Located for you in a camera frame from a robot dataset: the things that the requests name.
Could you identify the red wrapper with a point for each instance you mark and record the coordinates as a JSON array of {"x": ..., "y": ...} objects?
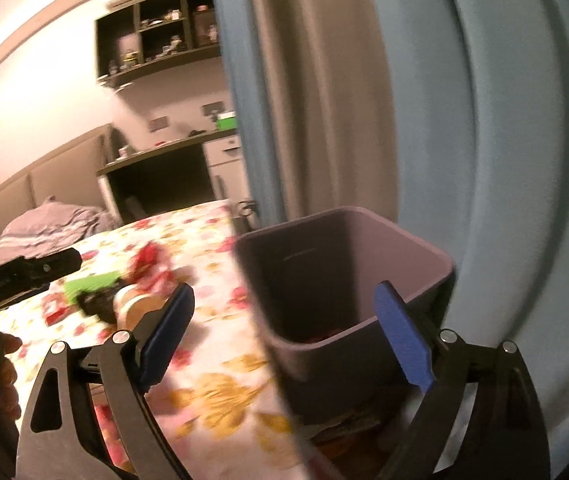
[{"x": 149, "y": 265}]

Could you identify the green plastic bag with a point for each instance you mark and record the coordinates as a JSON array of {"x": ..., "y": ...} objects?
[{"x": 89, "y": 285}]

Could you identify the grey striped blanket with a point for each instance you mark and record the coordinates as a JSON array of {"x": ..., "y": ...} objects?
[{"x": 49, "y": 220}]

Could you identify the beige padded headboard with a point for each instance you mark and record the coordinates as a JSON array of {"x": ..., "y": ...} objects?
[{"x": 49, "y": 175}]

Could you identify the grey plastic bin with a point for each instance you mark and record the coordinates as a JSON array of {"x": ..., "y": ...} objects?
[{"x": 324, "y": 260}]

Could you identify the white drawer cabinet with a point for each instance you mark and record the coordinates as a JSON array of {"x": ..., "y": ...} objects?
[{"x": 224, "y": 160}]

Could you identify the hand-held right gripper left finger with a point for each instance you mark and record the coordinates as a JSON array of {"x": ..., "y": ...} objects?
[{"x": 167, "y": 340}]

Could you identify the green box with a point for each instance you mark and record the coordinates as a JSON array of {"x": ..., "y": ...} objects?
[{"x": 227, "y": 120}]

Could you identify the orange print paper cup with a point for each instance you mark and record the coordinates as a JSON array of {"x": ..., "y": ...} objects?
[{"x": 139, "y": 305}]

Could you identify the dark wooden desk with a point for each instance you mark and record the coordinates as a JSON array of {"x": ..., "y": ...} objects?
[{"x": 164, "y": 180}]

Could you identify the row of small figurines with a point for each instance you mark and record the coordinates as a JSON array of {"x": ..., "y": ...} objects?
[{"x": 129, "y": 56}]

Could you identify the black printed wrapper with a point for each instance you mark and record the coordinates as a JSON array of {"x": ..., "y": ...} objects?
[{"x": 97, "y": 305}]

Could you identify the floral tablecloth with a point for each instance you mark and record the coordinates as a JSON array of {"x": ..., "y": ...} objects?
[{"x": 214, "y": 385}]

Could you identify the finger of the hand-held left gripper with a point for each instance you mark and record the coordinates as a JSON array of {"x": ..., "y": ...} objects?
[{"x": 49, "y": 266}]

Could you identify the grey wall socket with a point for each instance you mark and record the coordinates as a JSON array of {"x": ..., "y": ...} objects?
[{"x": 212, "y": 108}]

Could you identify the blue and grey curtain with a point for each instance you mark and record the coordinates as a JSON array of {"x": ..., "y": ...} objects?
[{"x": 464, "y": 110}]

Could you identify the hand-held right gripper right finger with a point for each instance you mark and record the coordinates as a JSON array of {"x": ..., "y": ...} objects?
[{"x": 404, "y": 340}]

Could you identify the dark wall shelf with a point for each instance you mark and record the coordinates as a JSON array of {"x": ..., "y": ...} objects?
[{"x": 114, "y": 50}]

